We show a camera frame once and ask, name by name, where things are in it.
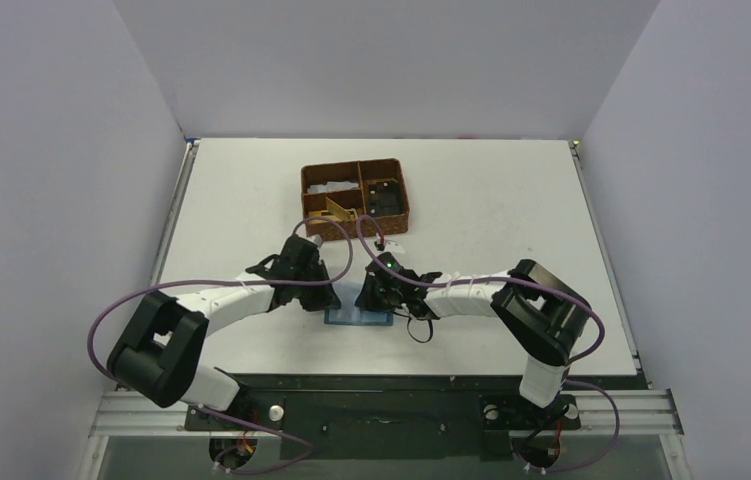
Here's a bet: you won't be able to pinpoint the blue leather card holder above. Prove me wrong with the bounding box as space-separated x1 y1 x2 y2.
323 299 394 327

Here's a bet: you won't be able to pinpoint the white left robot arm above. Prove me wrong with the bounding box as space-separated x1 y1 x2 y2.
105 234 341 411

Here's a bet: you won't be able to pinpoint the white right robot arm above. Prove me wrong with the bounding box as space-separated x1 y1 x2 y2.
355 253 590 408

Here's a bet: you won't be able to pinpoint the gold card in basket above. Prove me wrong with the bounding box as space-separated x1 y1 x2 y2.
308 210 335 225

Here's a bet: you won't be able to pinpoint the silver cards in basket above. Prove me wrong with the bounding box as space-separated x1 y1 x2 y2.
306 180 359 194

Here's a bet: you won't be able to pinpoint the brown woven divided basket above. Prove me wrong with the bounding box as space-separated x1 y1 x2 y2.
300 158 411 241

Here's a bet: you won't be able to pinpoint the black items in basket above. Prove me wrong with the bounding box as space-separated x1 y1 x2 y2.
365 181 405 217

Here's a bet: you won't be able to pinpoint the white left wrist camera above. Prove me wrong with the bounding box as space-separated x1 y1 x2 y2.
307 235 323 247

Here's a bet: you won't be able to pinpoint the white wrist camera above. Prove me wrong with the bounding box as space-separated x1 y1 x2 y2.
307 235 323 247
383 240 406 255

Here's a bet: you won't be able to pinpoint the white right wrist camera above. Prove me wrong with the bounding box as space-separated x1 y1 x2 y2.
383 240 406 255

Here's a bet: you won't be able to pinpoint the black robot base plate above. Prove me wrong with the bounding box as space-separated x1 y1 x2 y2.
177 374 581 461

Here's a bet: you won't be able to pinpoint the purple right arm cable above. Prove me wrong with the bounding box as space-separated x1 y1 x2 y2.
355 214 621 476

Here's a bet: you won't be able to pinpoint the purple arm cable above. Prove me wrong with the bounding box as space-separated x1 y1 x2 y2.
355 214 621 476
86 215 355 477

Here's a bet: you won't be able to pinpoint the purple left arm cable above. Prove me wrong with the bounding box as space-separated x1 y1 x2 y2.
86 215 355 477

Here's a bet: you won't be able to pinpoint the aluminium frame rail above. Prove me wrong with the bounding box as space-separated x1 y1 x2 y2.
86 389 684 439

